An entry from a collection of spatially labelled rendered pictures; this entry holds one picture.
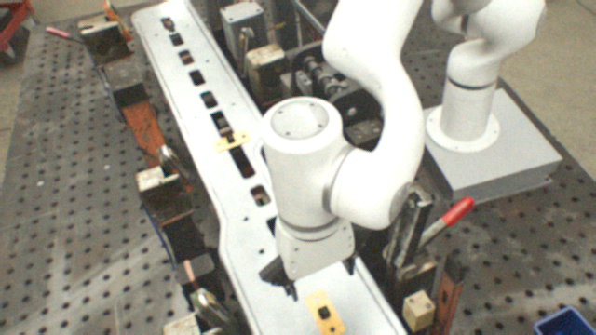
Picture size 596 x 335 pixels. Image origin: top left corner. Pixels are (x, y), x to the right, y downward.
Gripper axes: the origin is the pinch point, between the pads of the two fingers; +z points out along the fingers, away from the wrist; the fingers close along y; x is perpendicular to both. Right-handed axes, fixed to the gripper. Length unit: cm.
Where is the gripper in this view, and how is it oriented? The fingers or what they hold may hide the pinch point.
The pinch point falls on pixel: (319, 277)
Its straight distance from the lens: 76.7
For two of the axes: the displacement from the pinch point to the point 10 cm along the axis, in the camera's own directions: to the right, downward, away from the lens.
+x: 4.1, 6.5, -6.4
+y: -9.1, 3.6, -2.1
